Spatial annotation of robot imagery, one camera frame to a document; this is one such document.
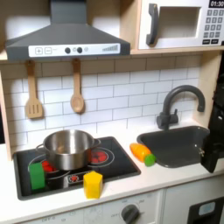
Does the steel pot with handles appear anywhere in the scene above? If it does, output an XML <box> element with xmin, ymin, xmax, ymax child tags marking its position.
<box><xmin>35</xmin><ymin>129</ymin><xmax>102</xmax><ymax>172</ymax></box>

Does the dark grey sink basin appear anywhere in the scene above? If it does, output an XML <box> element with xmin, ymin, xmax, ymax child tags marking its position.
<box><xmin>136</xmin><ymin>125</ymin><xmax>211</xmax><ymax>169</ymax></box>

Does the black oven door panel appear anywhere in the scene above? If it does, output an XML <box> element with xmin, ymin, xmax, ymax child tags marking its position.
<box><xmin>186</xmin><ymin>196</ymin><xmax>224</xmax><ymax>224</ymax></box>

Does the dark grey tap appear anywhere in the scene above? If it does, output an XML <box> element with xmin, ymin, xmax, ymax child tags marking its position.
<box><xmin>156</xmin><ymin>84</ymin><xmax>207</xmax><ymax>131</ymax></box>

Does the orange toy carrot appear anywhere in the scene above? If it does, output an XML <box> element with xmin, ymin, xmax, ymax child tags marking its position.
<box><xmin>129</xmin><ymin>142</ymin><xmax>158</xmax><ymax>168</ymax></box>

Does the black toy stove top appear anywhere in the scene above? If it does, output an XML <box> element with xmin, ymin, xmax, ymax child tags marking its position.
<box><xmin>12</xmin><ymin>136</ymin><xmax>142</xmax><ymax>201</ymax></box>

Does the grey stove knob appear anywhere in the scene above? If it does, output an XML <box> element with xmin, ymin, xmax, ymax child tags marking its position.
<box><xmin>121</xmin><ymin>203</ymin><xmax>141</xmax><ymax>224</ymax></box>

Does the yellow block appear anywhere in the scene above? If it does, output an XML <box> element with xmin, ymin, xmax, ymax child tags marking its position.
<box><xmin>82</xmin><ymin>171</ymin><xmax>104</xmax><ymax>200</ymax></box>

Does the white toy microwave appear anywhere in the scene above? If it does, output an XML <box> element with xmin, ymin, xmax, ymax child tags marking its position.
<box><xmin>137</xmin><ymin>0</ymin><xmax>224</xmax><ymax>51</ymax></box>

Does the wooden spoon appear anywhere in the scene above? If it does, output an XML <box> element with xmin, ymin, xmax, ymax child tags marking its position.
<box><xmin>69</xmin><ymin>58</ymin><xmax>86</xmax><ymax>115</ymax></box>

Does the green block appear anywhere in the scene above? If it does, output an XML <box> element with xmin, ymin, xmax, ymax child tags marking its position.
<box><xmin>28</xmin><ymin>162</ymin><xmax>46</xmax><ymax>192</ymax></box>

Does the grey range hood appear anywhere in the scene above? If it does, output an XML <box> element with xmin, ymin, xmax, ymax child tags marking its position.
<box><xmin>4</xmin><ymin>0</ymin><xmax>131</xmax><ymax>62</ymax></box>

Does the wooden slotted spatula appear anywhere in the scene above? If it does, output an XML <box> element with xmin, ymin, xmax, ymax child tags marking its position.
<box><xmin>24</xmin><ymin>60</ymin><xmax>45</xmax><ymax>120</ymax></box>

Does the grey microwave door handle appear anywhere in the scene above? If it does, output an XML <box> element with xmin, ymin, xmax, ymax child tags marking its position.
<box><xmin>145</xmin><ymin>3</ymin><xmax>160</xmax><ymax>46</ymax></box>

